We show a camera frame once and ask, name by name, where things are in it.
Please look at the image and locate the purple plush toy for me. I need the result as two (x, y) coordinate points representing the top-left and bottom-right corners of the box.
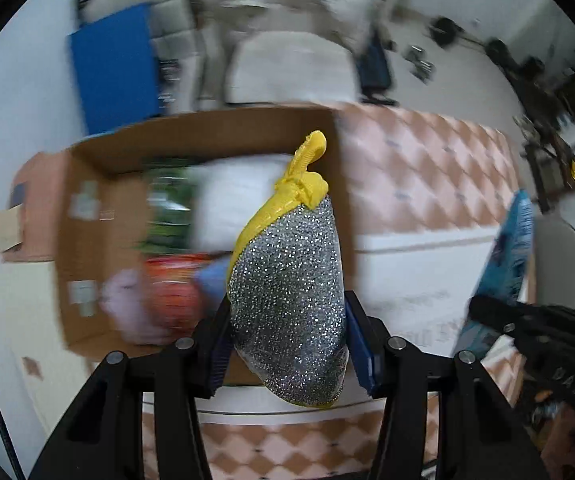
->
(100, 267), (168, 346)

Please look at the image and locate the dark wooden chair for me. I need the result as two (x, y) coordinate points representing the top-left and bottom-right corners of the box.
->
(515, 60), (575, 211)

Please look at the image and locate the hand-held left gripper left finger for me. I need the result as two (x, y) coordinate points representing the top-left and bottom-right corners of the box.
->
(27, 300), (233, 480)

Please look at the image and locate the grey chair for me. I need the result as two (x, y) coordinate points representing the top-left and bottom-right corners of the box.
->
(532, 212), (575, 311)

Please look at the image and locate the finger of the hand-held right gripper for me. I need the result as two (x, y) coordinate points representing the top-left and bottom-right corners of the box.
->
(469, 295), (575, 348)

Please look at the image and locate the cardboard box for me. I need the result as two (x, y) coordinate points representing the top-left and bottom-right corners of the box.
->
(54, 105), (361, 388)

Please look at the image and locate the beige cloth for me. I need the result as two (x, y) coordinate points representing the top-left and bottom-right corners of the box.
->
(0, 207), (25, 253)

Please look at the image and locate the white soft packet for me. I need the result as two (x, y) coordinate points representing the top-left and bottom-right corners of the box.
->
(190, 155), (298, 253)

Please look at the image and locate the green snack packet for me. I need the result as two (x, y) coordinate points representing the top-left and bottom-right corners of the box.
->
(134, 160), (203, 256)

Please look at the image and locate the red snack packet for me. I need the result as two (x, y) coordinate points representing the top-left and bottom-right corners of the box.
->
(144, 255), (218, 331)

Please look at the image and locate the blue board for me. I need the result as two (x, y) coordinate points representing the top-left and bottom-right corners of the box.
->
(70, 2), (163, 136)

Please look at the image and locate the silver and yellow scouring pad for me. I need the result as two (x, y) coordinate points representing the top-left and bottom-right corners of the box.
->
(224, 130), (351, 408)

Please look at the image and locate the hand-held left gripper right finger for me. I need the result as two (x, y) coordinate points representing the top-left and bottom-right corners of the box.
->
(345, 290), (551, 480)

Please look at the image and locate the blue tissue packet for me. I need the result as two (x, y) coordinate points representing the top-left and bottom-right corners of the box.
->
(194, 260), (233, 321)

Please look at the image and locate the small barbell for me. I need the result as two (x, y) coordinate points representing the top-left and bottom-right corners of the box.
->
(430, 16), (511, 68)

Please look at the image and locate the long blue packet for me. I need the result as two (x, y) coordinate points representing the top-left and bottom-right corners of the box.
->
(455, 189), (535, 358)

